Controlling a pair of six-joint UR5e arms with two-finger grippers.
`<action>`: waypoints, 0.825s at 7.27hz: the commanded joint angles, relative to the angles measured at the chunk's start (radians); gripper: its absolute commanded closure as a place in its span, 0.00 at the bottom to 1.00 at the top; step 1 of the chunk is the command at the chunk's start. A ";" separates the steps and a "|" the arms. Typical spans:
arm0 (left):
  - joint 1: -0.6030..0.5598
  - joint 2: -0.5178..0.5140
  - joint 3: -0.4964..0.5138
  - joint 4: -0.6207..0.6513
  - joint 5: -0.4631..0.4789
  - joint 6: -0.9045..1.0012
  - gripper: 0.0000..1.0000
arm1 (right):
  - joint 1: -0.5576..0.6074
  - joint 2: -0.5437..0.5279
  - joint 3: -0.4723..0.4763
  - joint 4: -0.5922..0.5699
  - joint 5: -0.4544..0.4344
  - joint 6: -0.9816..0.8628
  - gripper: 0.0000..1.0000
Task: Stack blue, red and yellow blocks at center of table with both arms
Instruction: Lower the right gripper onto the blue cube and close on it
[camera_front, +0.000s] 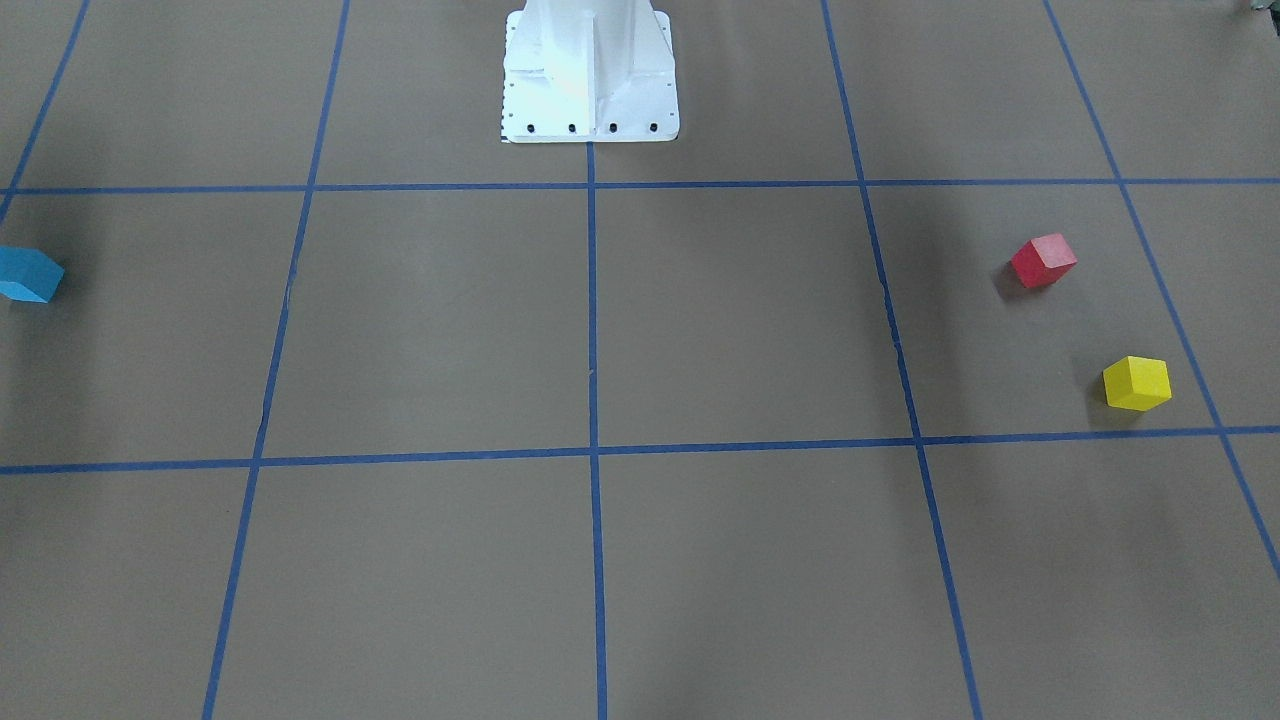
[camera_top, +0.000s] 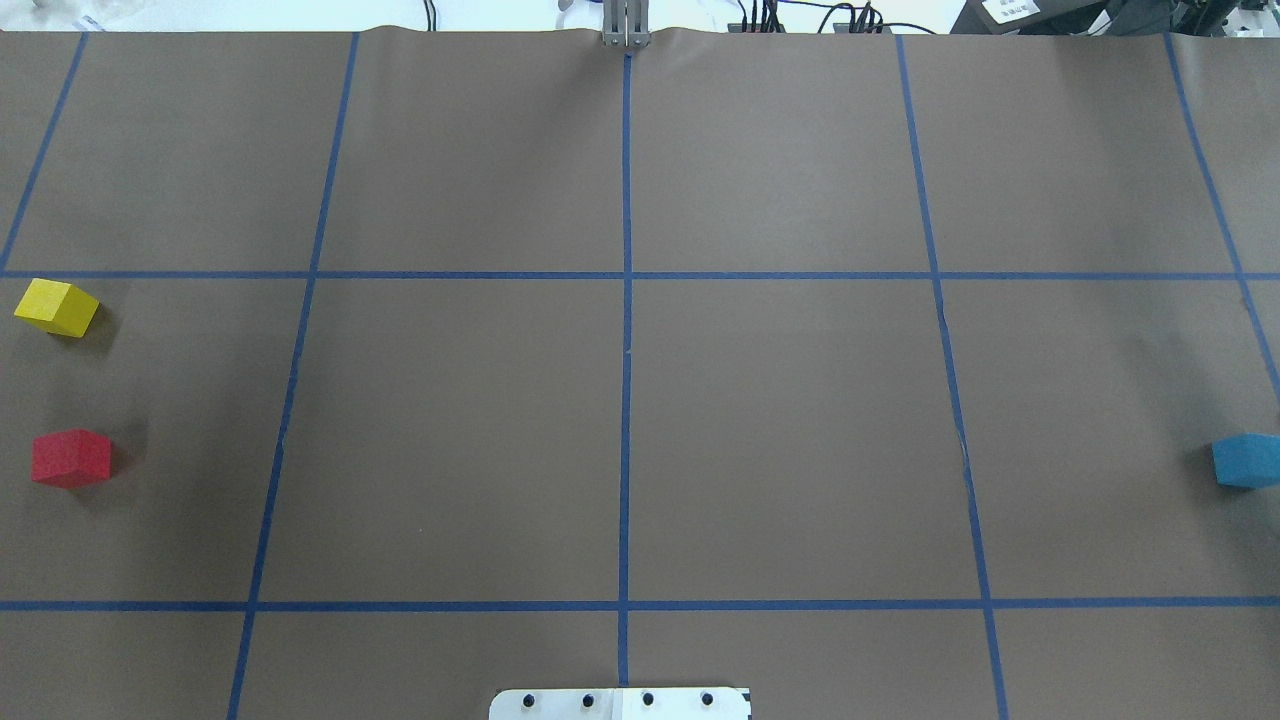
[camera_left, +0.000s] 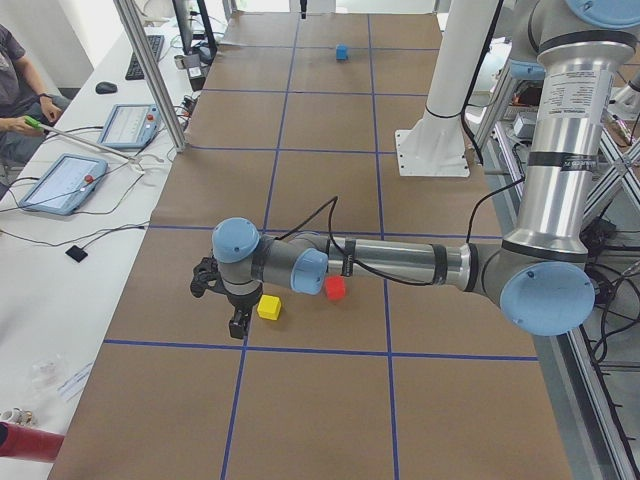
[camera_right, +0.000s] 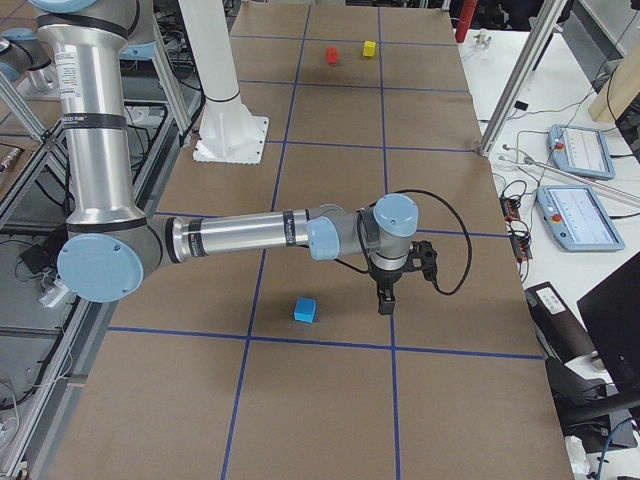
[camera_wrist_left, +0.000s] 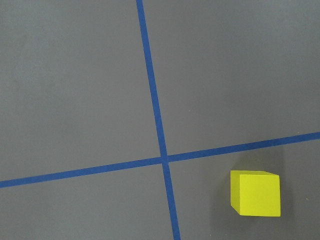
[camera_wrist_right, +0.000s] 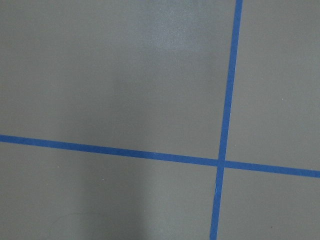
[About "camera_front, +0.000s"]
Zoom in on red foam block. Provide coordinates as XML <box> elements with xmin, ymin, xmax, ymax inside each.
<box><xmin>1010</xmin><ymin>233</ymin><xmax>1078</xmax><ymax>290</ymax></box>

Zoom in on yellow foam block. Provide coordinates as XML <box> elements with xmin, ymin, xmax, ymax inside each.
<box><xmin>1101</xmin><ymin>356</ymin><xmax>1172</xmax><ymax>413</ymax></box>

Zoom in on blue foam block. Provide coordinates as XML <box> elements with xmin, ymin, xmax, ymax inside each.
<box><xmin>1</xmin><ymin>246</ymin><xmax>65</xmax><ymax>304</ymax></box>

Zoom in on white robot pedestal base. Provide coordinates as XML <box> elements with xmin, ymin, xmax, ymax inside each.
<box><xmin>500</xmin><ymin>1</ymin><xmax>681</xmax><ymax>143</ymax></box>

